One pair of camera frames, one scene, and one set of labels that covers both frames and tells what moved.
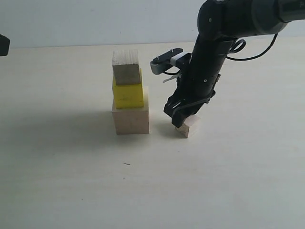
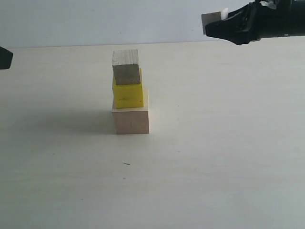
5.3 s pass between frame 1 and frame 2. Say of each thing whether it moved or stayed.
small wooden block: moved
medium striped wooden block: stayed
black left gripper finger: moved
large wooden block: stayed
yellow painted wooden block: stayed
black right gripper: moved
